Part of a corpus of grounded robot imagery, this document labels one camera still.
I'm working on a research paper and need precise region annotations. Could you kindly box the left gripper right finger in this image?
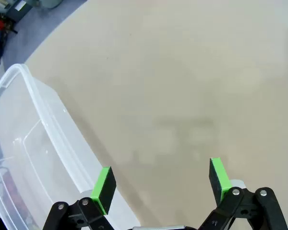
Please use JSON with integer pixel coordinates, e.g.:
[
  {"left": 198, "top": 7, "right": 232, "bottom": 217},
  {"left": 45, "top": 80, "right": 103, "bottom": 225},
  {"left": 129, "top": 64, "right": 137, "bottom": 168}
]
[{"left": 198, "top": 157, "right": 288, "bottom": 230}]

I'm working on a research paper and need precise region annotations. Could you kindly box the dark storage bin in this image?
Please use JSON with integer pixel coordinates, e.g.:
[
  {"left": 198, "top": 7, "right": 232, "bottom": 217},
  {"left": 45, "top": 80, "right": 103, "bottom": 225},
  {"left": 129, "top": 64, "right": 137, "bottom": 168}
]
[{"left": 7, "top": 0, "right": 33, "bottom": 23}]

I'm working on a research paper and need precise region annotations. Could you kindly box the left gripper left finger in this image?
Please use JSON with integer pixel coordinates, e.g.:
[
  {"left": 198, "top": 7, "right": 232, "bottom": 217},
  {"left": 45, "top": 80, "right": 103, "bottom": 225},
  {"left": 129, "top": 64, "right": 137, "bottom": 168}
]
[{"left": 42, "top": 166, "right": 117, "bottom": 230}]

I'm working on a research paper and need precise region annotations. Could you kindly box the clear plastic box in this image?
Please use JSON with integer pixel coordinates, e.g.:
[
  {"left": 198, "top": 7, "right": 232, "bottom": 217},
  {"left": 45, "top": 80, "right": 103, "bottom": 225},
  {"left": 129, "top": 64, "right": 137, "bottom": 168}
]
[{"left": 0, "top": 63, "right": 141, "bottom": 230}]

